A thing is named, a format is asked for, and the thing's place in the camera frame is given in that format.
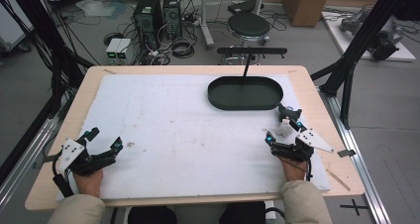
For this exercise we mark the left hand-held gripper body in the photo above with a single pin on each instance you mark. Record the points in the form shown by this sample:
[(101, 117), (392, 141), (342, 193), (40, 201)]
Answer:
[(79, 159)]

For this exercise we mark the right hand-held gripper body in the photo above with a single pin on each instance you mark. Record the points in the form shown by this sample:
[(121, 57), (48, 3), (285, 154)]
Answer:
[(295, 150)]

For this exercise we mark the small white object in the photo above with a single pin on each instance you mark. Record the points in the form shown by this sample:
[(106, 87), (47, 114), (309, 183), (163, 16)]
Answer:
[(284, 129)]

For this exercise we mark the small black object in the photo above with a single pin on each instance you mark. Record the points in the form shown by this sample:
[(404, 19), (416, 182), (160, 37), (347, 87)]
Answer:
[(288, 113)]

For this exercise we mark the black oval tray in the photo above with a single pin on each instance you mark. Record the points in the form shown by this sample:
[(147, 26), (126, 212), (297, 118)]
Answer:
[(245, 94)]

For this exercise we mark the person's right hand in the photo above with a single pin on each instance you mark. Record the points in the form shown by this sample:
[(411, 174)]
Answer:
[(292, 170)]

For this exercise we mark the person's left hand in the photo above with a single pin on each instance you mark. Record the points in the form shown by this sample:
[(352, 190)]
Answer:
[(89, 182)]

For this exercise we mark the black tape piece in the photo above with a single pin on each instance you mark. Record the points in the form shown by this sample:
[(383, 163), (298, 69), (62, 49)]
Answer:
[(346, 153)]

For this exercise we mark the thin wooden stick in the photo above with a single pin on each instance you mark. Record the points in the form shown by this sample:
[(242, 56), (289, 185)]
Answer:
[(338, 180)]

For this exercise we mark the white foam mat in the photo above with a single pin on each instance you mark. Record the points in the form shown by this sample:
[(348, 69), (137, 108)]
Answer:
[(185, 134)]

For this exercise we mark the person's right leg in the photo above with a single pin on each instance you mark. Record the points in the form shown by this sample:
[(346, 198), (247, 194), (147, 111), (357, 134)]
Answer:
[(243, 213)]

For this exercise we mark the person's leg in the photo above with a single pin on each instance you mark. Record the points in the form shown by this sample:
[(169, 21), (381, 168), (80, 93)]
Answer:
[(152, 215), (243, 213)]

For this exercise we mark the person's left leg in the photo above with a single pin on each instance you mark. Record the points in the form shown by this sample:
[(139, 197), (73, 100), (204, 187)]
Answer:
[(152, 215)]

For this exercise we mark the white power supply box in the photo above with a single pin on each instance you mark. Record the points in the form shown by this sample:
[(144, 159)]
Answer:
[(124, 48), (112, 49)]

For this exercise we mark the black T-shaped stand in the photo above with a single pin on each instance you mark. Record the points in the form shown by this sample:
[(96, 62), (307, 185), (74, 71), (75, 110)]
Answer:
[(251, 51)]

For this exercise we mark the black round stool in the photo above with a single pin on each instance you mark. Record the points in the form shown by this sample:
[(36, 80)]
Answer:
[(248, 25)]

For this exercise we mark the grey robot device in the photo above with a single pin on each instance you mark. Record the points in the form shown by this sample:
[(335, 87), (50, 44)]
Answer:
[(384, 40)]

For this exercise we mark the cardboard box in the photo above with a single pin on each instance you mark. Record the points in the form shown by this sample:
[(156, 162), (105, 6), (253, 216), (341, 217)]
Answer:
[(305, 4)]

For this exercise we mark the clear plastic sheet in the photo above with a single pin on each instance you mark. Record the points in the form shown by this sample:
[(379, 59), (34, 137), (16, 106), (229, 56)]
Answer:
[(95, 8)]

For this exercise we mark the white floor board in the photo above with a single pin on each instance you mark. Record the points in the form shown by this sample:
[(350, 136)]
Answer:
[(404, 54)]

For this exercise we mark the large black computer tower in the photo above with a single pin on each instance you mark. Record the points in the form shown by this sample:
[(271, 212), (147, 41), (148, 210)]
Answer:
[(148, 19)]

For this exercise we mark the white metal stand leg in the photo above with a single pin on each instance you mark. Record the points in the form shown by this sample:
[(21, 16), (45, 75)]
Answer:
[(205, 22)]

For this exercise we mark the slim black computer tower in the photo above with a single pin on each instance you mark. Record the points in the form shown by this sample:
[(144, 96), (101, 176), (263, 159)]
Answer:
[(172, 14)]

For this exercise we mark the aluminium rail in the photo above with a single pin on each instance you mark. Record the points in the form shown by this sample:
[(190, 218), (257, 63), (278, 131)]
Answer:
[(356, 158), (23, 164)]

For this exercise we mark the black frame strut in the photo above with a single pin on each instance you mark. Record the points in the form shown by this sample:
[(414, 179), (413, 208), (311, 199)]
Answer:
[(360, 39)]

